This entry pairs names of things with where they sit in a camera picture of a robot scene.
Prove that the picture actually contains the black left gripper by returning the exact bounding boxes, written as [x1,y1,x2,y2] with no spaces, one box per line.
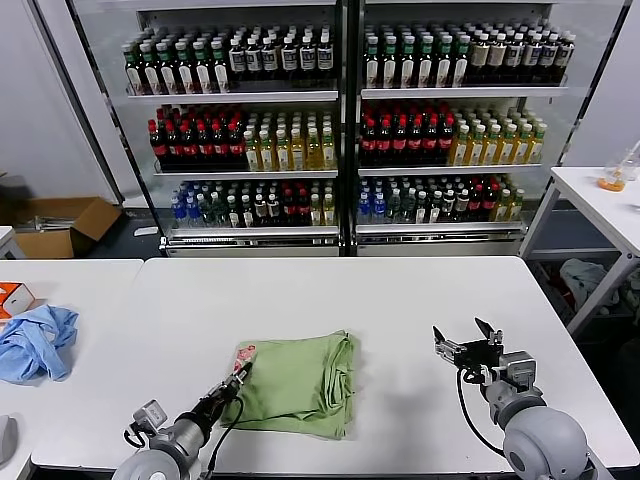
[198,363,255,422]

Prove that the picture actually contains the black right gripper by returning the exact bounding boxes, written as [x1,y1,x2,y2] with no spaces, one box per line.
[432,317,504,380]

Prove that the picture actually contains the light green shirt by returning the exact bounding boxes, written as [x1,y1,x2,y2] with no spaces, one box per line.
[219,328,362,442]

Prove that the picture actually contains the pile of pale clothes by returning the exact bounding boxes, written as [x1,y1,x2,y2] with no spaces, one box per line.
[558,258,622,314]

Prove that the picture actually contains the white side table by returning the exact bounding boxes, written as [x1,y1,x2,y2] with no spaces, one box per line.
[518,165,640,337]

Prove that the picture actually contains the cola bottle red cap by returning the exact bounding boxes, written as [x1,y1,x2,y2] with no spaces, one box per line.
[180,122,198,170]
[195,122,213,170]
[406,115,424,166]
[438,115,456,166]
[211,122,229,170]
[422,115,440,166]
[165,121,183,170]
[391,115,409,166]
[227,122,245,170]
[150,120,169,170]
[376,115,393,166]
[360,115,378,166]

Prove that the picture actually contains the crumpled light blue shirt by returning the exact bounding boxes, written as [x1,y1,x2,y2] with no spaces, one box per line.
[0,303,81,385]

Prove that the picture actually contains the clear cup orange contents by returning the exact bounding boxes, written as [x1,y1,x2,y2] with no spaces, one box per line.
[597,164,629,193]

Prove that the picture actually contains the open cardboard box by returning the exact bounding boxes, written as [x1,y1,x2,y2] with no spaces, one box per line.
[13,196,124,259]

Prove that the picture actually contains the clear plastic container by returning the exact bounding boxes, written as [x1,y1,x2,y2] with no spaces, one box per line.
[619,142,640,182]

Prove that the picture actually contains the orange and white box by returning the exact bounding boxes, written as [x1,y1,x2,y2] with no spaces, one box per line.
[0,282,37,320]

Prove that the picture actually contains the grey rounded object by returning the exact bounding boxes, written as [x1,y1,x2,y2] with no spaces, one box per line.
[0,413,20,465]

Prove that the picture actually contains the metal parts in carton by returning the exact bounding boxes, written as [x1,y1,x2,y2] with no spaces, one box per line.
[29,213,76,234]

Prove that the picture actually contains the drinks display cabinet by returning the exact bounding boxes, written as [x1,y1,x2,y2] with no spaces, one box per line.
[67,0,352,259]
[349,0,634,258]

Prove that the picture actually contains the small white table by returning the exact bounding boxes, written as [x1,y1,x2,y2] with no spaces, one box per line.
[0,225,27,260]

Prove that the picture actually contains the dark bottle green cap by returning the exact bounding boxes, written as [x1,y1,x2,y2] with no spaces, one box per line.
[381,37,400,91]
[363,38,382,92]
[399,37,418,91]
[124,44,144,97]
[141,43,160,96]
[417,36,436,90]
[211,41,231,95]
[174,42,194,96]
[435,36,454,90]
[157,43,176,96]
[193,42,212,95]
[453,35,472,89]

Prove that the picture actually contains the dark bottle white label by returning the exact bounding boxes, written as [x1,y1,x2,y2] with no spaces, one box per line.
[540,33,559,84]
[522,33,541,84]
[262,37,281,76]
[281,37,300,76]
[246,38,265,77]
[556,32,576,84]
[228,39,248,78]
[317,35,335,74]
[505,33,524,84]
[299,36,318,75]

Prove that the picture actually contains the open glass cabinet door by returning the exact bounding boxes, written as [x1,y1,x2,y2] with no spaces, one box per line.
[554,0,640,169]
[30,0,151,209]

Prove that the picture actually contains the dark blurry object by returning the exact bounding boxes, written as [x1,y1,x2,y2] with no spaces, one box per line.
[0,173,32,214]

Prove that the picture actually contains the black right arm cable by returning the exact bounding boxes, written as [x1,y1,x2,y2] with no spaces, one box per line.
[453,367,507,457]

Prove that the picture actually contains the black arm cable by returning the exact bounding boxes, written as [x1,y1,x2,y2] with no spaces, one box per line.
[453,367,507,457]
[123,397,246,474]

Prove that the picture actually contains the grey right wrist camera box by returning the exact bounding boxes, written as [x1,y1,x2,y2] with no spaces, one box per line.
[499,352,540,392]

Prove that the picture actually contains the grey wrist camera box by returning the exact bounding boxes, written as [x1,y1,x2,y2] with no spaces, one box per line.
[130,398,169,434]
[499,352,540,392]

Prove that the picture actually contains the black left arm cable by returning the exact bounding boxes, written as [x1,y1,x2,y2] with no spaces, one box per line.
[123,397,246,474]

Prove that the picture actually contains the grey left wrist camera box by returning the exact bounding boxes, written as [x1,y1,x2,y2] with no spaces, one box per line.
[130,398,169,434]

